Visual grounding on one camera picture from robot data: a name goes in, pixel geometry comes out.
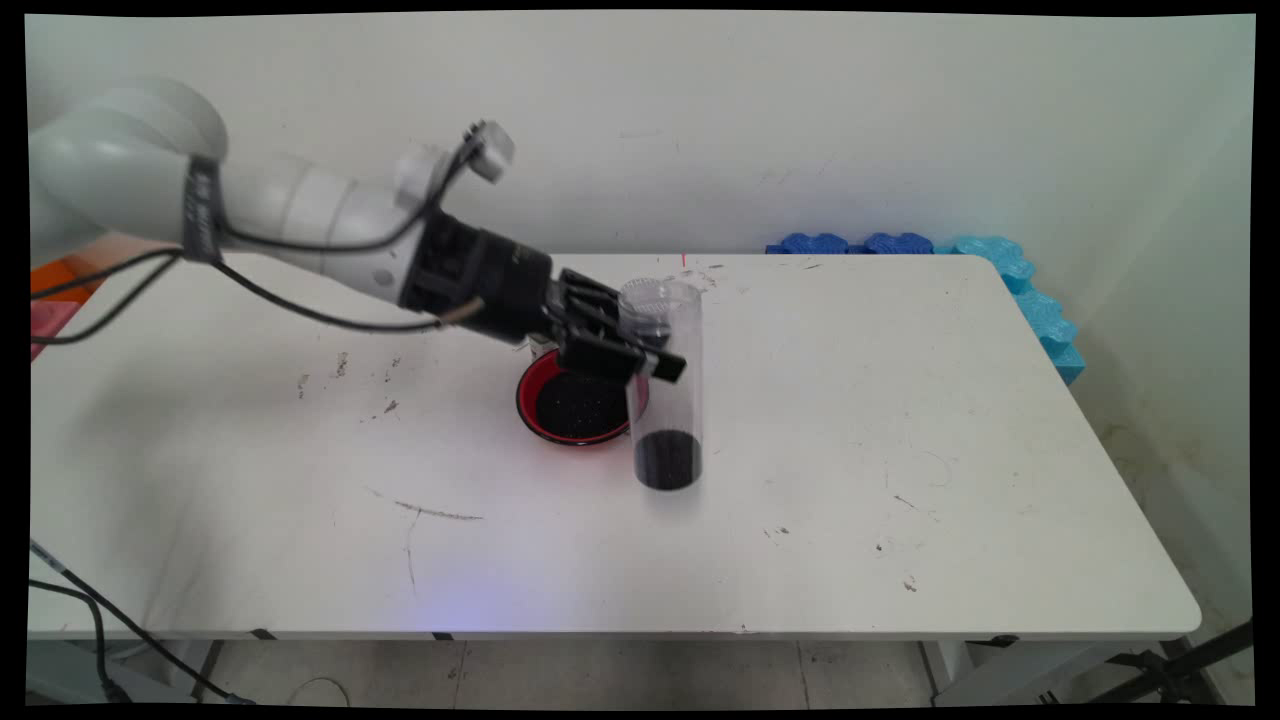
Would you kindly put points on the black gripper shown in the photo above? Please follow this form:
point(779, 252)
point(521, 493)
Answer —
point(480, 280)

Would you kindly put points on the clear plastic jar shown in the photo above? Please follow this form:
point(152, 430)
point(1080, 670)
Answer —
point(690, 330)

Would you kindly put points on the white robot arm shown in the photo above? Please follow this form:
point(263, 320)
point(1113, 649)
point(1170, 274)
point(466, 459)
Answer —
point(120, 160)

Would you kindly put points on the red bowl with black seeds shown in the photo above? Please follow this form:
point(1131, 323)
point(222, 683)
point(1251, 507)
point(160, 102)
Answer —
point(580, 415)

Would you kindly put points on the light blue foam mat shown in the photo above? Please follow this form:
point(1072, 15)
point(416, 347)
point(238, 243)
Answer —
point(1040, 310)

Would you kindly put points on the orange object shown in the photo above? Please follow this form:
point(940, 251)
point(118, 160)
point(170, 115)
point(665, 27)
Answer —
point(60, 278)

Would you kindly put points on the pink red object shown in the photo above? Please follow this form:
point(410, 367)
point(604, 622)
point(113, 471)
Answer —
point(50, 322)

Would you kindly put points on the black tripod stand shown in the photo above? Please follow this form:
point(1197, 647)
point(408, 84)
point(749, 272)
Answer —
point(1190, 655)

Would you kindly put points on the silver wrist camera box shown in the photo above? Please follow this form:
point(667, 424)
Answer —
point(492, 150)

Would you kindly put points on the grey table leg frame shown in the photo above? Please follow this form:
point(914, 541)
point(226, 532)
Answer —
point(60, 678)

